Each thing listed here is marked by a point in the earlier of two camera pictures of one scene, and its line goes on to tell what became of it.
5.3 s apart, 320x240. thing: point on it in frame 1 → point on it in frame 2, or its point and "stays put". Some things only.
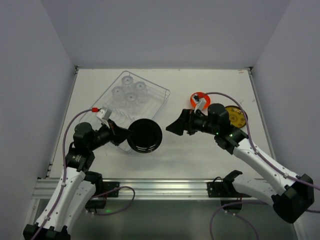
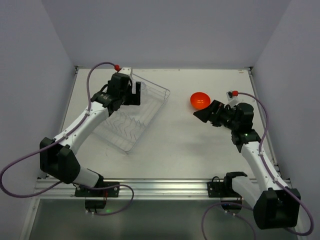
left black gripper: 114,133 → 133,94
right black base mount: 217,188 stays put
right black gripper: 188,121 → 214,114
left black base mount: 103,190 stays put
